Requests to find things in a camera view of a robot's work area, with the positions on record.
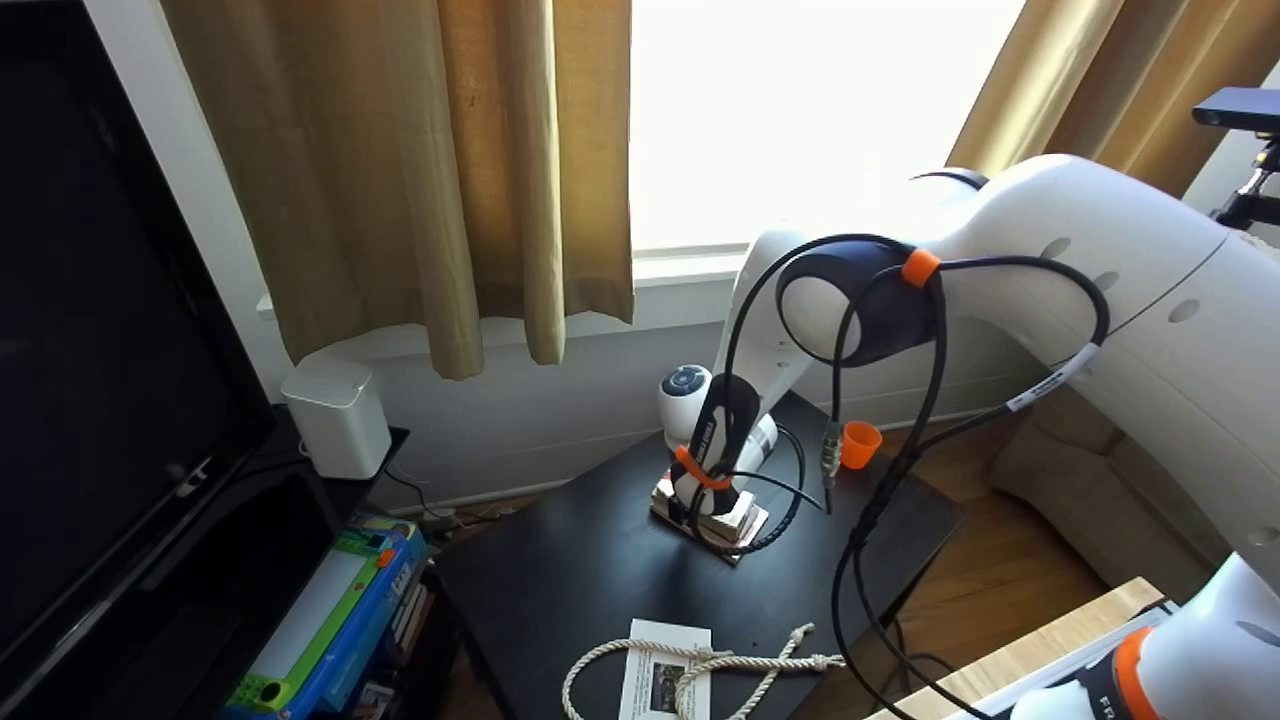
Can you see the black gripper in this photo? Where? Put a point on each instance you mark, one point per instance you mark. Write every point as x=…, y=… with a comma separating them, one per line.
x=725, y=423

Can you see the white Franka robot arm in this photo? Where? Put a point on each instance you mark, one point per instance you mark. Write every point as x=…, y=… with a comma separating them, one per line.
x=1135, y=294

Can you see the orange plastic cup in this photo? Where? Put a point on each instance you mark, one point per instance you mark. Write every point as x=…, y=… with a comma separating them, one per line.
x=866, y=447

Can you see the white flat booklet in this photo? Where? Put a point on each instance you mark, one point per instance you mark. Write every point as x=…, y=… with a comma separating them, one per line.
x=652, y=681

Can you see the blue game box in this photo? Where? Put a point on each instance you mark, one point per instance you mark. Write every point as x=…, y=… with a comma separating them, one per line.
x=380, y=605

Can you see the light wooden board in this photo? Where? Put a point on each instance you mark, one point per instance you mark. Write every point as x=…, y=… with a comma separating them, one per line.
x=1024, y=655

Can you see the bright window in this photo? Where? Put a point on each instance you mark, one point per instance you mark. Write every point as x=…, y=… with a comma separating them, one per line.
x=784, y=120

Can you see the white cube speaker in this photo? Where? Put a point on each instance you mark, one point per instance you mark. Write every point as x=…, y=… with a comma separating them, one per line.
x=338, y=423

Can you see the beige armchair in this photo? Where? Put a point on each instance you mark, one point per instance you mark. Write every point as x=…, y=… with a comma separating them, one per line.
x=1095, y=495

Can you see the tan window curtain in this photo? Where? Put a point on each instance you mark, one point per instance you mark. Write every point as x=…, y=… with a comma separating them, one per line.
x=403, y=173
x=1135, y=81

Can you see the black television stand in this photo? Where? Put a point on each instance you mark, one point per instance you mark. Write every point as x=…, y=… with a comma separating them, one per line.
x=213, y=587

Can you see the black flat screen television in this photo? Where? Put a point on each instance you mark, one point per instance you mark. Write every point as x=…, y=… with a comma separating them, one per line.
x=104, y=335

